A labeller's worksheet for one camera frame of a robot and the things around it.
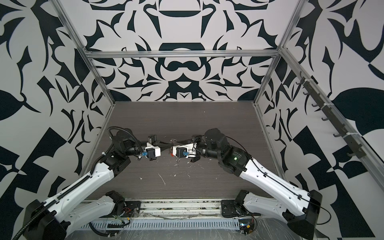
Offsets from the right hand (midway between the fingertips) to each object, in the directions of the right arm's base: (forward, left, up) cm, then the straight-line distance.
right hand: (179, 140), depth 63 cm
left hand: (+2, +3, -2) cm, 4 cm away
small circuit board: (-27, -30, -33) cm, 52 cm away
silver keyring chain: (+3, +4, -5) cm, 7 cm away
